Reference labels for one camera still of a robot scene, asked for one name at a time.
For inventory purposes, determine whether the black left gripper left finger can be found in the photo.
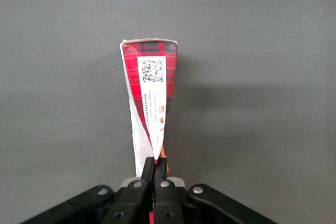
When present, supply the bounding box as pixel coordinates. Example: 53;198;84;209
20;156;155;224

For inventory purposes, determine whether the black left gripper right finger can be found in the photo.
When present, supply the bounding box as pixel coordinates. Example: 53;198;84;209
153;157;278;224

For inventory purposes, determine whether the red plaid cookie box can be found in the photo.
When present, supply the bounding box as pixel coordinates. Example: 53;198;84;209
119;38;179;224

